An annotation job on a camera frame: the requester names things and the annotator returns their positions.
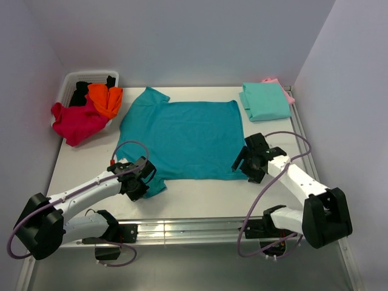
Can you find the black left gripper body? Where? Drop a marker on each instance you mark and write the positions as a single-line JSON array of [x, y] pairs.
[[138, 191]]

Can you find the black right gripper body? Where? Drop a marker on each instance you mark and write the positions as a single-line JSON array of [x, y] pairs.
[[248, 167]]

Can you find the teal t shirt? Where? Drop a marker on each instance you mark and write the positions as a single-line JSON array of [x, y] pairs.
[[185, 140]]

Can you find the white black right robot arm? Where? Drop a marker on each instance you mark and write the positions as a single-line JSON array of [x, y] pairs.
[[325, 216]]

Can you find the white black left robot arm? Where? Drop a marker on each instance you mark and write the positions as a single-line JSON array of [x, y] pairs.
[[46, 223]]

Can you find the folded mint t shirt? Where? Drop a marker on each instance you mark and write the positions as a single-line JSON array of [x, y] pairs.
[[264, 101]]

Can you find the folded pink t shirt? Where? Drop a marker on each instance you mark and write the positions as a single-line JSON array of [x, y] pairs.
[[290, 99]]

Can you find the magenta t shirt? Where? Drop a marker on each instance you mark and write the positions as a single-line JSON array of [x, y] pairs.
[[77, 123]]

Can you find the orange t shirt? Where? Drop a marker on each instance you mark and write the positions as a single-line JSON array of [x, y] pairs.
[[106, 100]]

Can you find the black t shirt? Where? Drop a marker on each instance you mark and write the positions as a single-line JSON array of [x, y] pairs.
[[78, 98]]

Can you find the white plastic laundry basket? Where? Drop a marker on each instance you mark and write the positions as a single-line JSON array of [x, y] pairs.
[[69, 86]]

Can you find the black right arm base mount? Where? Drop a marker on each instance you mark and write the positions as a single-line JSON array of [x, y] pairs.
[[257, 229]]

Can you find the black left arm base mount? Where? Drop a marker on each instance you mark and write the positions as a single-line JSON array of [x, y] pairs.
[[112, 244]]

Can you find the aluminium table edge rail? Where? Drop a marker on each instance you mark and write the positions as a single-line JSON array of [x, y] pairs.
[[159, 232]]

